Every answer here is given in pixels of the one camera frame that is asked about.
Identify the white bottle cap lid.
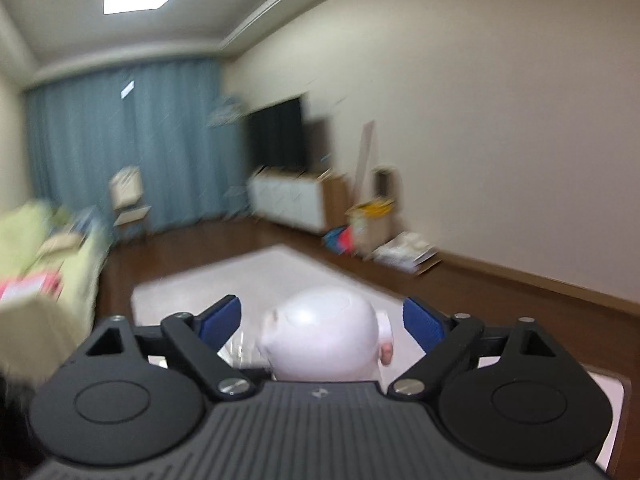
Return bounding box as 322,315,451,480
256,287,394,382

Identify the stack of flat boxes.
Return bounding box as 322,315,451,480
373,232,440,275

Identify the cardboard box yellow top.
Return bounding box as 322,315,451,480
346,198,395,258

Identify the light green sofa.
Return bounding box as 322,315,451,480
1,200,111,386

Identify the wooden chair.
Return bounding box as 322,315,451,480
108,166,152,240

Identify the white wooden tv cabinet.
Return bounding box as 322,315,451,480
247,169,350,234

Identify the black flat television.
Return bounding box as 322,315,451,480
244,96,332,174

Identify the blue window curtain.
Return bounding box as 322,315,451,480
25,58,248,231

